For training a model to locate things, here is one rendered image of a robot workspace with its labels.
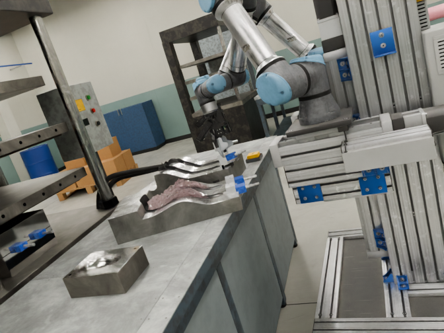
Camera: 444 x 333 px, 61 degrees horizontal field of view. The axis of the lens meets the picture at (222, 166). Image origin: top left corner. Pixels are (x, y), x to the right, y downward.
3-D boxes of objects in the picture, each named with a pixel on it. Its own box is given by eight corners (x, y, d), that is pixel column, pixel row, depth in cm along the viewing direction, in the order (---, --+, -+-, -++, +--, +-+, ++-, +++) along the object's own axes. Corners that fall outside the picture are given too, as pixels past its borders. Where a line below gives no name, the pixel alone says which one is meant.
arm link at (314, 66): (337, 86, 133) (330, 47, 130) (312, 96, 127) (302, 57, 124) (312, 90, 144) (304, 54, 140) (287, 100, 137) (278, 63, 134)
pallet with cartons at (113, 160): (139, 170, 690) (125, 131, 672) (122, 185, 612) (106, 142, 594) (82, 185, 716) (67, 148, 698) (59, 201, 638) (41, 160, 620)
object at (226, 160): (249, 154, 173) (244, 144, 173) (246, 156, 169) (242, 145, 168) (224, 164, 178) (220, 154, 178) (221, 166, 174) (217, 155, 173)
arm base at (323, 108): (341, 110, 142) (336, 84, 139) (339, 118, 128) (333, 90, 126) (302, 118, 148) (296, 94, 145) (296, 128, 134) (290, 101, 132)
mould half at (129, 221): (239, 187, 166) (232, 164, 163) (242, 209, 141) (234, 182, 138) (133, 219, 170) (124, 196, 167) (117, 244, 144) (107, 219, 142)
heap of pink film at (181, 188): (210, 185, 162) (204, 168, 160) (209, 199, 145) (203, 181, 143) (153, 201, 164) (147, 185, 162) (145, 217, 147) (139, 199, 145)
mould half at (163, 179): (246, 168, 194) (238, 143, 190) (233, 187, 170) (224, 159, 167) (162, 185, 211) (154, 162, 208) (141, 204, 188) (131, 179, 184)
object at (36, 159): (69, 178, 844) (53, 141, 822) (50, 187, 790) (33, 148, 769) (48, 183, 864) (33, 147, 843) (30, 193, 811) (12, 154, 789)
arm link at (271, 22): (320, 80, 186) (235, 5, 178) (314, 78, 200) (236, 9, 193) (337, 61, 183) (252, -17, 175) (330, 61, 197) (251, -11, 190)
